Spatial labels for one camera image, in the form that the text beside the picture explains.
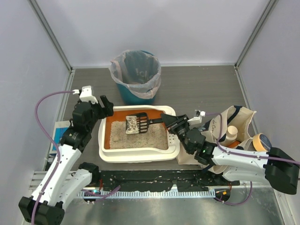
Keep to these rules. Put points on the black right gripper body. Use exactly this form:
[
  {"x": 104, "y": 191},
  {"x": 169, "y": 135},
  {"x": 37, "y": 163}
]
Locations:
[{"x": 177, "y": 122}]

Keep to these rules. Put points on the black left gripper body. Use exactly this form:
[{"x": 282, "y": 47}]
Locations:
[{"x": 101, "y": 107}]

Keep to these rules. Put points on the black litter scoop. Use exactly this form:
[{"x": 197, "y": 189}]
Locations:
[{"x": 144, "y": 122}]

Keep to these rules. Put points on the litter clump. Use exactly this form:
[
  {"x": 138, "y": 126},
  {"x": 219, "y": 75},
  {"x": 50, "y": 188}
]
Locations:
[{"x": 132, "y": 126}]

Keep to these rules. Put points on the white orange litter box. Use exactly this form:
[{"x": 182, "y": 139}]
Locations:
[{"x": 136, "y": 155}]

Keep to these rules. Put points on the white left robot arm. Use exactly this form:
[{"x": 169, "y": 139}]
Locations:
[{"x": 48, "y": 203}]

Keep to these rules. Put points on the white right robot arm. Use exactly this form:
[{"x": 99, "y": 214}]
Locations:
[{"x": 274, "y": 166}]

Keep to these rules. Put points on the cat litter sand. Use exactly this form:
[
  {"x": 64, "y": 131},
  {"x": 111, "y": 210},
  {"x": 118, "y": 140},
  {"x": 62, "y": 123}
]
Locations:
[{"x": 156, "y": 137}]

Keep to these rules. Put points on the blue white box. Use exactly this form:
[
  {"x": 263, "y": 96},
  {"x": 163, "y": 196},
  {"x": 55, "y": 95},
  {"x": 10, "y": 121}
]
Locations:
[{"x": 59, "y": 128}]

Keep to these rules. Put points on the beige canvas tote bag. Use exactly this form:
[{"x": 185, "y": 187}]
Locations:
[{"x": 237, "y": 116}]

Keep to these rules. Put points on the clear plastic bin liner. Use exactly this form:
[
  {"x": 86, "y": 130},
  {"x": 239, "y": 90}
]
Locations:
[{"x": 136, "y": 70}]

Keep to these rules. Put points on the masking tape roll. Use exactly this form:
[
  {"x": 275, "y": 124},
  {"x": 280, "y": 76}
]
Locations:
[{"x": 261, "y": 142}]

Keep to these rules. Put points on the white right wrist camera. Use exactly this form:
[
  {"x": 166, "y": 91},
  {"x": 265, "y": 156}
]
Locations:
[{"x": 197, "y": 119}]

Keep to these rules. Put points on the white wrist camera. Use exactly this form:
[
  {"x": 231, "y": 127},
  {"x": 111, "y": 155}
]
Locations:
[
  {"x": 197, "y": 119},
  {"x": 86, "y": 94}
]

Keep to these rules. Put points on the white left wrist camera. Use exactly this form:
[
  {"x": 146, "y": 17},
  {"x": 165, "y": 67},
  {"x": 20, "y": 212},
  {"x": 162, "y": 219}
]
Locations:
[{"x": 86, "y": 94}]

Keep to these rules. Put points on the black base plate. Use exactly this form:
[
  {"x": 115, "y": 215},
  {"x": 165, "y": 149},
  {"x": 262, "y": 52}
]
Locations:
[{"x": 186, "y": 180}]

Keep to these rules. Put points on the white slotted cable duct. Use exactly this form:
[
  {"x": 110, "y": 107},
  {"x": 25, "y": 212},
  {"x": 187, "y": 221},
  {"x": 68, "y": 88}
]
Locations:
[{"x": 173, "y": 193}]

